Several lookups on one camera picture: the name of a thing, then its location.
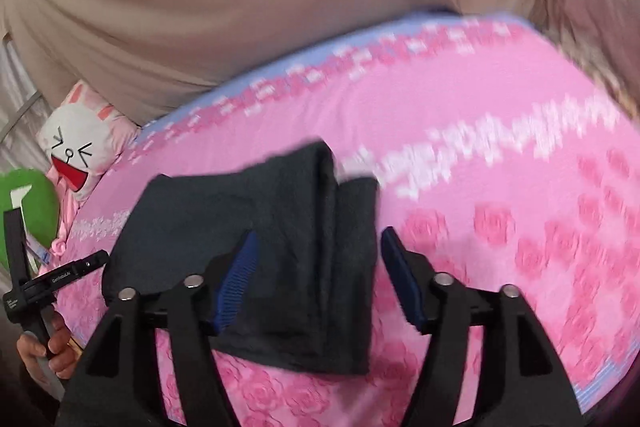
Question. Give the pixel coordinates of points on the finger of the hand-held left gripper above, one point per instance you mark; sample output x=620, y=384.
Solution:
x=90, y=264

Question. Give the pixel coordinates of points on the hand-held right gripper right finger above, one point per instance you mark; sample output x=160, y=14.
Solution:
x=402, y=277

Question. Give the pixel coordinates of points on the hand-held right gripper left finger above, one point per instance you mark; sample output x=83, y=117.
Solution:
x=237, y=277

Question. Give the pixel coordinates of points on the dark grey pants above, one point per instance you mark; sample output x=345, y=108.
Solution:
x=300, y=232

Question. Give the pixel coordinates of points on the person's left hand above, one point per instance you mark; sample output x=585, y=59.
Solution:
x=62, y=342

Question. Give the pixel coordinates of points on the green plush toy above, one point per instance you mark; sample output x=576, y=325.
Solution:
x=37, y=207

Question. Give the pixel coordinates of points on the white rabbit face pillow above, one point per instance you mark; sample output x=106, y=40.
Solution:
x=85, y=142

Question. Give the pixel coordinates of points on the pink floral bedsheet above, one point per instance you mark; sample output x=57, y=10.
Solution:
x=500, y=157

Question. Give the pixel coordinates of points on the white satin curtain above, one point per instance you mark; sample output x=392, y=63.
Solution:
x=17, y=72

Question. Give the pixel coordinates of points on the pale floral fabric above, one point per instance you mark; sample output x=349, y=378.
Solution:
x=595, y=7

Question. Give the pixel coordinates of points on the grey metal rail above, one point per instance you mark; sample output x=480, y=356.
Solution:
x=20, y=114

